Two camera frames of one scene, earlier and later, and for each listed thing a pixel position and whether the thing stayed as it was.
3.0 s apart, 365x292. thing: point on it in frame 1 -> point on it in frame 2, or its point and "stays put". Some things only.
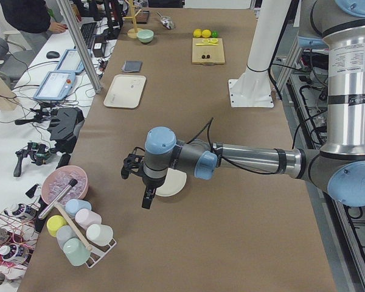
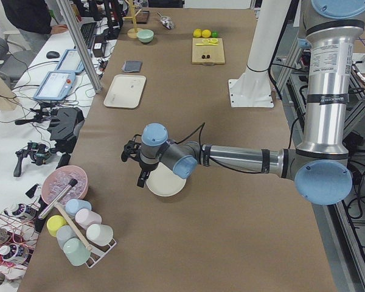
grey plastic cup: [64, 233] stays put
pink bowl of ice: [58, 179] stays put
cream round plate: [174, 182] stays put
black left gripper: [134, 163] -> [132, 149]
